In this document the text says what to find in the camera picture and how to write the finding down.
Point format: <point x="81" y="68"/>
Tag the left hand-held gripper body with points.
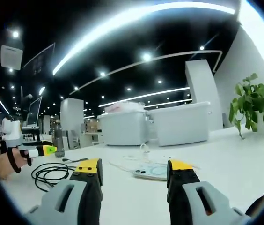
<point x="12" y="132"/>

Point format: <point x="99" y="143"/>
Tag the person's left hand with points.
<point x="10" y="164"/>

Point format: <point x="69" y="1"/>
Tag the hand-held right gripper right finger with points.
<point x="188" y="194"/>

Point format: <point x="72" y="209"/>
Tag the light blue smartphone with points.
<point x="151" y="172"/>

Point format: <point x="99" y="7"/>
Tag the dark grey water bottle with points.
<point x="59" y="143"/>

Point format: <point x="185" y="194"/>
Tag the green potted plant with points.
<point x="251" y="98"/>

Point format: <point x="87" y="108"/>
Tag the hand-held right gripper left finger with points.
<point x="75" y="194"/>

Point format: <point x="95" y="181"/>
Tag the large white storage box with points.
<point x="181" y="124"/>

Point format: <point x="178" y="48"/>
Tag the computer monitor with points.
<point x="34" y="112"/>

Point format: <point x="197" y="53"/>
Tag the white ceiling air vent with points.
<point x="11" y="57"/>

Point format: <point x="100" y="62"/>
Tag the white storage box with bag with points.
<point x="123" y="129"/>

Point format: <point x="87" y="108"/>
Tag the white plastic bag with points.
<point x="125" y="106"/>

